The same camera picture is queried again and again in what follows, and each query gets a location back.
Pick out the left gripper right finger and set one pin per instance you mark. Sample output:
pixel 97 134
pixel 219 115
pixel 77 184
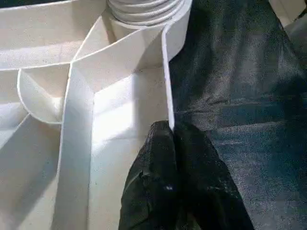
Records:
pixel 206 191

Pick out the white flat board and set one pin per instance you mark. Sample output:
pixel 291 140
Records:
pixel 290 12

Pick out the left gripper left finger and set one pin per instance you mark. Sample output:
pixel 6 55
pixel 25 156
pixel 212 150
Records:
pixel 148 191

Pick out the white plastic table top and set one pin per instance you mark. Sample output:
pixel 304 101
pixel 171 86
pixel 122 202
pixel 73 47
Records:
pixel 72 120

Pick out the white plastic table leg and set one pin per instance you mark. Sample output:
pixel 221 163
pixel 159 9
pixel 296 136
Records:
pixel 146 9

